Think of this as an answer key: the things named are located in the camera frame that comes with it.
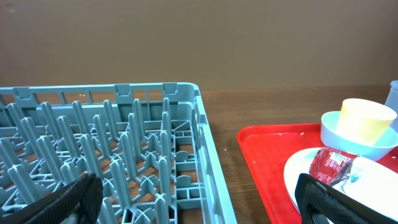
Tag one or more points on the red snack wrapper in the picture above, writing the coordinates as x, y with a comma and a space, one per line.
332, 166

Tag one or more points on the clear plastic bin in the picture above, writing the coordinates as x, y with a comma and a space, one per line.
392, 102

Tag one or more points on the red plastic tray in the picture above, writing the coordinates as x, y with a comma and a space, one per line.
267, 148

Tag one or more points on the grey dishwasher rack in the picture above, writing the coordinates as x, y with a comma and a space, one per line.
150, 144

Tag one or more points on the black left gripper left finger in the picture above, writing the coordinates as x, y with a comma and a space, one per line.
77, 202

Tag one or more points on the light green bowl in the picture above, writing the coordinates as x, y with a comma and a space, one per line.
329, 137

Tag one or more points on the yellow plastic cup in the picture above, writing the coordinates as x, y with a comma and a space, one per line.
364, 121

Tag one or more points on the white round plate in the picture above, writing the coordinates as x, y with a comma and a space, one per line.
370, 183

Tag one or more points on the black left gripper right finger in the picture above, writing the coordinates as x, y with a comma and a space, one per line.
318, 203

